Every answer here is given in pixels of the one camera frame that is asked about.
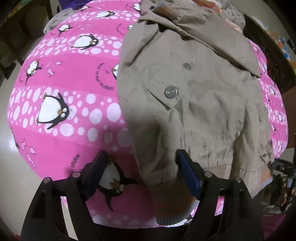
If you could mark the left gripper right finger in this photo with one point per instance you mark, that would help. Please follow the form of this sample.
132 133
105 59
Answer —
225 211

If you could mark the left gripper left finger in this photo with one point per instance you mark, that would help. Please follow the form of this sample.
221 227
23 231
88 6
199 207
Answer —
44 219

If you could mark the khaki jacket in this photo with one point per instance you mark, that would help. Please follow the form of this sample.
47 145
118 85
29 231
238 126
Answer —
188 80

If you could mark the pink penguin blanket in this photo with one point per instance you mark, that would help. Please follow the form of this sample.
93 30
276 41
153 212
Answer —
64 109

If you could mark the dark carved wooden headboard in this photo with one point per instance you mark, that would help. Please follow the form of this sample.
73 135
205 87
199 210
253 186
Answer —
278 67

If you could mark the peach fringed towel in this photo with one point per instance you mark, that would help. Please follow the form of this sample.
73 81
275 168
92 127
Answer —
215 6

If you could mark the purple tote bag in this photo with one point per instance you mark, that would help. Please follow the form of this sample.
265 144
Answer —
72 4

